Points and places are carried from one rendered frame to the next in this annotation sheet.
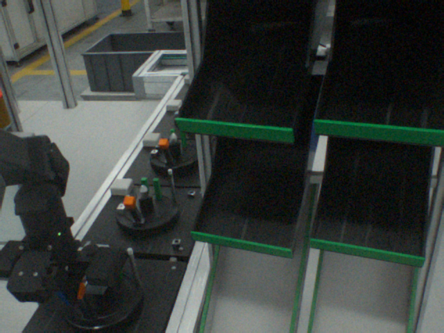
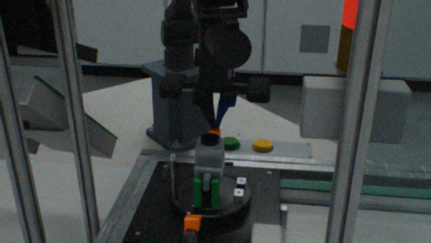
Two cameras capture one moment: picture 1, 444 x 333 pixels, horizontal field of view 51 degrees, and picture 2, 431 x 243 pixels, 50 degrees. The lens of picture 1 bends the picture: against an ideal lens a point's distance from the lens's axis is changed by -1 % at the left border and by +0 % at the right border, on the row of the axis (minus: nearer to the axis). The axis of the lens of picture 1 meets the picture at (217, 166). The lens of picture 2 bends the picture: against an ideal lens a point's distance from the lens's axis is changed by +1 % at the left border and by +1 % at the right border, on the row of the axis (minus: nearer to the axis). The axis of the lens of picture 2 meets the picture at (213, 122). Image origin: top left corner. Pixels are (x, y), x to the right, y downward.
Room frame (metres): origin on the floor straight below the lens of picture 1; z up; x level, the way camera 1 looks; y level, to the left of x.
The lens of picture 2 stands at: (1.24, 0.16, 1.44)
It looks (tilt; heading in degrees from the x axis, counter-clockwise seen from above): 26 degrees down; 174
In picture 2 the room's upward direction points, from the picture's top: straight up
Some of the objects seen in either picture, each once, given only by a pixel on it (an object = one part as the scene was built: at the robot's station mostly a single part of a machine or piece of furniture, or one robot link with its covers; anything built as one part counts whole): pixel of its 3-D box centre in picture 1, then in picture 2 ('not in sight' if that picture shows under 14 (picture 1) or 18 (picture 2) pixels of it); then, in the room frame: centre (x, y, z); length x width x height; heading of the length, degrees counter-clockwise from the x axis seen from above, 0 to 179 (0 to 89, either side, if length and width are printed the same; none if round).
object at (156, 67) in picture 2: not in sight; (181, 102); (0.14, 0.19, 0.96); 0.15 x 0.15 x 0.20; 31
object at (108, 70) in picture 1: (147, 60); not in sight; (2.72, 0.37, 0.73); 0.62 x 0.42 x 0.23; 77
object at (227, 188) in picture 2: (103, 299); (210, 195); (0.59, 0.22, 0.98); 0.14 x 0.14 x 0.02
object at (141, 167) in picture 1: (174, 146); not in sight; (1.07, 0.11, 1.01); 0.24 x 0.24 x 0.13; 77
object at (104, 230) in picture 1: (145, 200); not in sight; (0.84, 0.16, 1.01); 0.24 x 0.24 x 0.13; 77
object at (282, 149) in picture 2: not in sight; (262, 159); (0.40, 0.35, 0.93); 0.21 x 0.07 x 0.06; 77
